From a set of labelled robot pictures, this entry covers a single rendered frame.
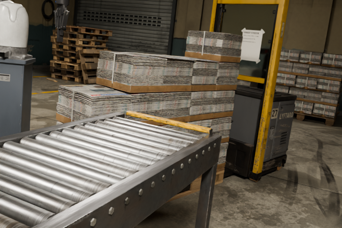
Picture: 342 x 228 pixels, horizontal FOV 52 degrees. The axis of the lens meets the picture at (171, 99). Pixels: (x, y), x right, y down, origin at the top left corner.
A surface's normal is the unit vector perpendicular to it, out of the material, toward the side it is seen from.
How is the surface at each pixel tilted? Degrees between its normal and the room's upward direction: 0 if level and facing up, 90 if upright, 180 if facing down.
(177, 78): 90
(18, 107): 90
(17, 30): 88
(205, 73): 90
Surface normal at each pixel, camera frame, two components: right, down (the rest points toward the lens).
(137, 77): 0.70, 0.18
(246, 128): -0.69, 0.04
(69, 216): 0.11, -0.98
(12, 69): 0.14, 0.18
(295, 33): -0.44, 0.09
